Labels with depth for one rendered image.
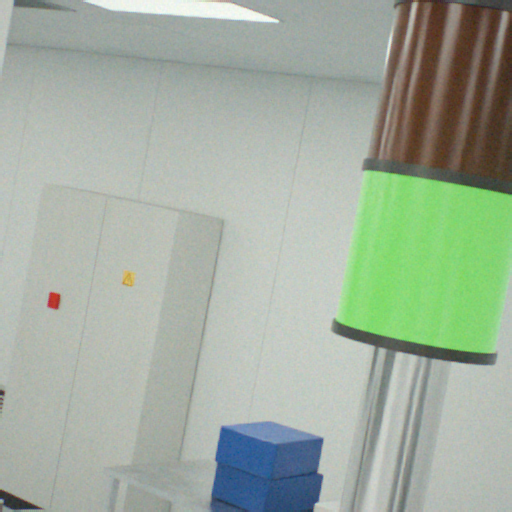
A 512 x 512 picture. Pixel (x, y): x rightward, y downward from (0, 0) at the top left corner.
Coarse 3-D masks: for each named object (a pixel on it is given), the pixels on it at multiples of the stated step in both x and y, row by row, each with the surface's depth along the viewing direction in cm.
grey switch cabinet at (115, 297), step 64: (64, 192) 778; (64, 256) 773; (128, 256) 738; (192, 256) 731; (64, 320) 769; (128, 320) 734; (192, 320) 741; (64, 384) 764; (128, 384) 730; (0, 448) 797; (64, 448) 759; (128, 448) 725
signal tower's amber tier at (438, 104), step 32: (416, 32) 36; (448, 32) 35; (480, 32) 35; (416, 64) 36; (448, 64) 35; (480, 64) 35; (384, 96) 37; (416, 96) 36; (448, 96) 35; (480, 96) 35; (384, 128) 37; (416, 128) 36; (448, 128) 35; (480, 128) 35; (416, 160) 36; (448, 160) 35; (480, 160) 35
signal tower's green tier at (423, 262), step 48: (384, 192) 36; (432, 192) 36; (480, 192) 36; (384, 240) 36; (432, 240) 36; (480, 240) 36; (384, 288) 36; (432, 288) 36; (480, 288) 36; (432, 336) 36; (480, 336) 36
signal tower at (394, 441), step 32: (416, 0) 36; (448, 0) 35; (480, 0) 35; (384, 160) 36; (384, 352) 37; (416, 352) 36; (448, 352) 36; (480, 352) 36; (384, 384) 37; (416, 384) 37; (384, 416) 37; (416, 416) 37; (352, 448) 38; (384, 448) 37; (416, 448) 37; (352, 480) 38; (384, 480) 37; (416, 480) 37
